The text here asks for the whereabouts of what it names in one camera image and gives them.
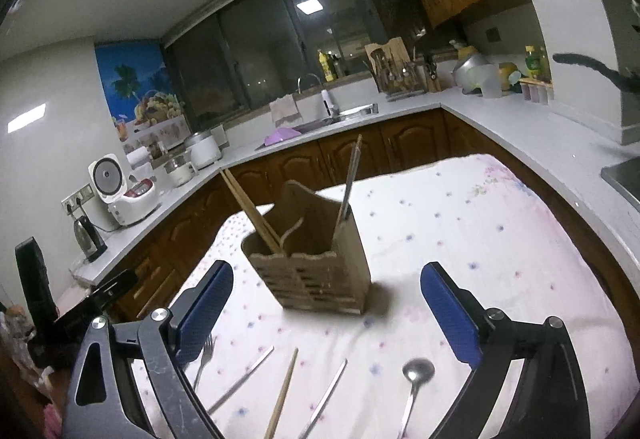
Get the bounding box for dish rack with utensils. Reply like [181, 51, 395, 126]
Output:
[364, 37, 425, 102]

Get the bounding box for wooden utensil holder box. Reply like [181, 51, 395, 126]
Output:
[241, 180, 371, 315]

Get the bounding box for black wok with handle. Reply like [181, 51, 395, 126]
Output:
[552, 52, 640, 95]

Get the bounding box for steel spoon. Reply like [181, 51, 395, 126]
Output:
[396, 358, 435, 439]

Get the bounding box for steel chopsticks in holder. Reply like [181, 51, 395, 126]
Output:
[333, 135, 362, 239]

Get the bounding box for purple plastic basin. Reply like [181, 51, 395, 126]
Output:
[264, 127, 302, 147]

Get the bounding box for kitchen sink faucet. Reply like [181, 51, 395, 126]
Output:
[296, 72, 324, 95]

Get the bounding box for green yellow oil bottle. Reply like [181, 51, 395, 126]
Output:
[525, 45, 544, 80]

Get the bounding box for wall power socket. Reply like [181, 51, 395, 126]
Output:
[61, 184, 94, 215]

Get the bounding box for pink cloth on sink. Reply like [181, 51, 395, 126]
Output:
[269, 94, 302, 127]

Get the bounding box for steel chopstick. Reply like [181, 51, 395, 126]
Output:
[207, 347, 274, 414]
[298, 359, 348, 439]

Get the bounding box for gas stove top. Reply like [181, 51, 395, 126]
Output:
[600, 158, 640, 211]

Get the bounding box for translucent plastic jug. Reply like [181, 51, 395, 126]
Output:
[474, 63, 502, 99]

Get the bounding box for wooden chopsticks in holder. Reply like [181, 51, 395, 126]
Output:
[221, 170, 284, 255]

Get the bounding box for yellow bottle on windowsill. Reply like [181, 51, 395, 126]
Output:
[318, 49, 336, 82]

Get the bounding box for wooden chopstick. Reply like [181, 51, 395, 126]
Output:
[264, 348, 298, 439]

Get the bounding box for tropical fruit poster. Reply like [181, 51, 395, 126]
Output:
[94, 40, 191, 153]

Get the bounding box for white red rice cooker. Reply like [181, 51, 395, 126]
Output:
[88, 153, 160, 227]

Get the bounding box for steel electric kettle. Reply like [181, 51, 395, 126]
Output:
[73, 215, 107, 263]

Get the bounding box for white floral tablecloth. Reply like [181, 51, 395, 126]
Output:
[130, 153, 640, 439]

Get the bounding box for steel fork right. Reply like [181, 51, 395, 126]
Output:
[193, 335, 216, 391]

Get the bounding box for white round rice cooker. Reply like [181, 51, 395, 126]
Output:
[183, 130, 222, 170]

